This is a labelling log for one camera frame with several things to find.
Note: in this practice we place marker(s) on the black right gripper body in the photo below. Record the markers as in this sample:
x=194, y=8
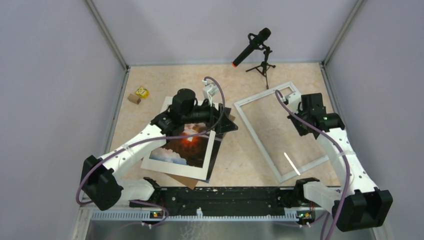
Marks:
x=299, y=125

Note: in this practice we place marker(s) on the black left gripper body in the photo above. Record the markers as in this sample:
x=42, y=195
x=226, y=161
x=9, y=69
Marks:
x=204, y=114

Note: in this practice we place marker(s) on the white picture frame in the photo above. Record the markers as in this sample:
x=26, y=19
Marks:
x=245, y=112

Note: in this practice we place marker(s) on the clear acrylic glass sheet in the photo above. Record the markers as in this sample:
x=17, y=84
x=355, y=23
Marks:
x=285, y=132

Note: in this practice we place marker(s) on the white photo mat board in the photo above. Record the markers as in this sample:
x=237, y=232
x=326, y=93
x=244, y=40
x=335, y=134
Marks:
x=164, y=167

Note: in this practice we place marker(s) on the sunset landscape photo print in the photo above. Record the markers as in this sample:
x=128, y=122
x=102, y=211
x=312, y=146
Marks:
x=190, y=152

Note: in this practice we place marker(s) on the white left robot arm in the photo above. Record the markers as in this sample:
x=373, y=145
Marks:
x=100, y=175

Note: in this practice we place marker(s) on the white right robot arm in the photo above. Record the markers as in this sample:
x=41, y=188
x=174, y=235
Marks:
x=360, y=204

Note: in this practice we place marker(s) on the yellow toy cube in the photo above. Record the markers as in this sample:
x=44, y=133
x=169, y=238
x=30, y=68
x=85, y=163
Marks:
x=142, y=93

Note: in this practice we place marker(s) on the black mini tripod stand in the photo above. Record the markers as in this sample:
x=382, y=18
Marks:
x=264, y=65

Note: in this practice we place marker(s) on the brown cardboard backing board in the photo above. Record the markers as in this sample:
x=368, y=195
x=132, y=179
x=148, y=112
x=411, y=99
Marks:
x=186, y=181

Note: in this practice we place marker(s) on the small brown cardboard block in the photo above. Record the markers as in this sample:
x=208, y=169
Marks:
x=134, y=99

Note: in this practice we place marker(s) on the black shotgun microphone orange tip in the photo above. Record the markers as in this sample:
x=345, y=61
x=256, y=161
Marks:
x=256, y=42

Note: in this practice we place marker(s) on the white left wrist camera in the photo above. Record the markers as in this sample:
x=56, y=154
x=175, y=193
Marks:
x=209, y=91

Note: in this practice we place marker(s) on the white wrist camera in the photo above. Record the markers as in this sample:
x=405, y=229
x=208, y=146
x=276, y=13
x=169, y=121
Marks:
x=293, y=100
x=209, y=91

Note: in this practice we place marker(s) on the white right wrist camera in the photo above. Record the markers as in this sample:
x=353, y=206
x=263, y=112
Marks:
x=293, y=100

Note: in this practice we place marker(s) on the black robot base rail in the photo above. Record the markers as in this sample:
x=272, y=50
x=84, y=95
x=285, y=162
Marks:
x=233, y=201

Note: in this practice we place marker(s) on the white toothed cable channel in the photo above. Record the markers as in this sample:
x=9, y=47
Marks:
x=145, y=215

